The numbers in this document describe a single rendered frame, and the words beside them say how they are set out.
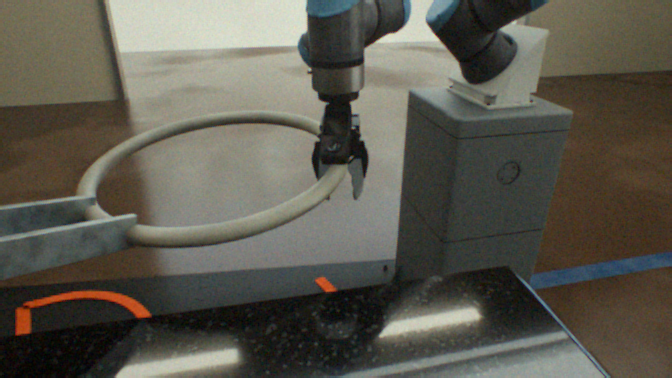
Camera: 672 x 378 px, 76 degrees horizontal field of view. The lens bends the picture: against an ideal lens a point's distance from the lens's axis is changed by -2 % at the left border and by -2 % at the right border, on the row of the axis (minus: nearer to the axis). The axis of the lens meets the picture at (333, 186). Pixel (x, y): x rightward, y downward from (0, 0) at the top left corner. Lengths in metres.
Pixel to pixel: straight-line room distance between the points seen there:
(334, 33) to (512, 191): 0.98
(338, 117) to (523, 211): 0.99
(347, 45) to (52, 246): 0.49
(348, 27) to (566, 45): 6.13
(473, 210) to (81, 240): 1.15
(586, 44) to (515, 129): 5.57
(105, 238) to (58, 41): 4.79
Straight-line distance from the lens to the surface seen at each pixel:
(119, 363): 0.62
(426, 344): 0.59
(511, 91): 1.48
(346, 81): 0.71
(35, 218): 0.74
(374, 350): 0.58
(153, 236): 0.66
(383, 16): 0.76
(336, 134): 0.70
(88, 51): 5.34
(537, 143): 1.50
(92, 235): 0.66
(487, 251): 1.60
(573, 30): 6.77
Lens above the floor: 1.22
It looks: 26 degrees down
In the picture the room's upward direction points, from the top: straight up
